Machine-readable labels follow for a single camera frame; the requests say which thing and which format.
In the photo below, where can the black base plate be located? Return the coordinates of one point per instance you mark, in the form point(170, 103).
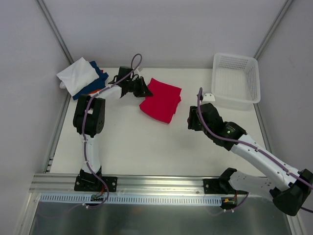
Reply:
point(110, 183)
point(217, 186)

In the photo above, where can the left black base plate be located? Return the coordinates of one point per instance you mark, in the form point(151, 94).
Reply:
point(110, 183)

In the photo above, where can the folded blue t shirt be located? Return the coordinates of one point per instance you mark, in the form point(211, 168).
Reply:
point(97, 70)

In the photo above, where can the folded white t shirt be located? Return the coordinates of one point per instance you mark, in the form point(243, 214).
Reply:
point(77, 76)

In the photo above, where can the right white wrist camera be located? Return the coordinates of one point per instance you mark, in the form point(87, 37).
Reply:
point(208, 97)

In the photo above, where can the folded orange t shirt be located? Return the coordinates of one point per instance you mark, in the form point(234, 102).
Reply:
point(94, 92)

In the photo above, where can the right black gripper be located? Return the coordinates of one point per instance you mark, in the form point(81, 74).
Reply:
point(193, 120)

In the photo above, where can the magenta t shirt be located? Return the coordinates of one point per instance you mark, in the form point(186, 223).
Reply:
point(164, 102)

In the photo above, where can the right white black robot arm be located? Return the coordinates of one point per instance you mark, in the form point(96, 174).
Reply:
point(285, 186)

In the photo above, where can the aluminium mounting rail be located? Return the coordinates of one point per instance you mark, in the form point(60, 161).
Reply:
point(126, 184)

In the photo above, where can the white slotted cable duct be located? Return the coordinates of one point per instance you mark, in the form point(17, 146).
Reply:
point(133, 199)

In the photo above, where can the white plastic basket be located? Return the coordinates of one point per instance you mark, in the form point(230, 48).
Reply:
point(235, 78)

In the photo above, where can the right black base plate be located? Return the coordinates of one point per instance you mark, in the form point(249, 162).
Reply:
point(217, 186)

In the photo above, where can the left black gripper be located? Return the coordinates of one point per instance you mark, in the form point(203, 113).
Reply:
point(136, 86)

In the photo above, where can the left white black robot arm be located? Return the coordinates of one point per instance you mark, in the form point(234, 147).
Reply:
point(89, 120)

